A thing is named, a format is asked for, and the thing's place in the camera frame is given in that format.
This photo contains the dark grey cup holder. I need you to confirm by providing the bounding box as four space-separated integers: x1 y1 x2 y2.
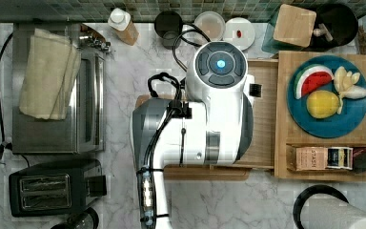
154 10 183 50

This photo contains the wooden drawer tray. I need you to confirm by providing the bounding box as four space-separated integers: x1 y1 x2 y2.
234 59 278 169

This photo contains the clear plastic lidded container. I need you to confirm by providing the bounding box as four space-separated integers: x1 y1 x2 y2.
194 11 225 41

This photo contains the black kettle top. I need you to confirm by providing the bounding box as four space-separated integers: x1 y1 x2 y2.
51 207 99 229

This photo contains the stainless steel toaster oven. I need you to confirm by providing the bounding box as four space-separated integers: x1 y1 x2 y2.
12 23 110 155

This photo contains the black object beside tea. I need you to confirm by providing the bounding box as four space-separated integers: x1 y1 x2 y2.
353 147 366 174

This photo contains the dark blue tea box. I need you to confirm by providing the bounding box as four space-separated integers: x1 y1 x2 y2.
327 147 353 170

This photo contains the bottle with white cap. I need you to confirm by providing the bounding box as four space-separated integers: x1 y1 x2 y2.
108 8 139 46

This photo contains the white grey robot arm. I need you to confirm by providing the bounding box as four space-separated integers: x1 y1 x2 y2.
130 41 261 229

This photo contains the black two-slot toaster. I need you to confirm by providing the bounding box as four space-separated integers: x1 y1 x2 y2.
9 158 107 218

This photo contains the black round pot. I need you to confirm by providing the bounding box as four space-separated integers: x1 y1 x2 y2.
310 4 358 51

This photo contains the wooden cutting board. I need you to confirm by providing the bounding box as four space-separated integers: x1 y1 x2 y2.
130 94 254 180

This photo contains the bamboo shelf board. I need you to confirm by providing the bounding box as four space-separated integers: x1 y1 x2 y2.
274 51 366 182

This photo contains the stash tea box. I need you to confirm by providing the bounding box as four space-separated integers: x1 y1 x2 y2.
288 147 328 172

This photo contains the paper towel roll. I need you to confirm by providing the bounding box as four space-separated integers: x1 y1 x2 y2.
300 198 366 229

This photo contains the beige folded cloth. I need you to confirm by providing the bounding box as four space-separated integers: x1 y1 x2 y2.
19 29 81 120

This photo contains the wooden knife block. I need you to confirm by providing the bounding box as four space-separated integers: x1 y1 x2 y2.
273 4 316 48

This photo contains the toy watermelon slice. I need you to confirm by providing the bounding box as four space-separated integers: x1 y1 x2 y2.
294 64 334 99

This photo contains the blue round plate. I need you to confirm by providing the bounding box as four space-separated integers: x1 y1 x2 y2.
287 55 366 138

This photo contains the toy peeled banana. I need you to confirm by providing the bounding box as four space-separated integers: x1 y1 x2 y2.
334 66 366 115

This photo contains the toy yellow lemon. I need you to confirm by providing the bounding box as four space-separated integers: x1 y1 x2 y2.
307 90 339 119

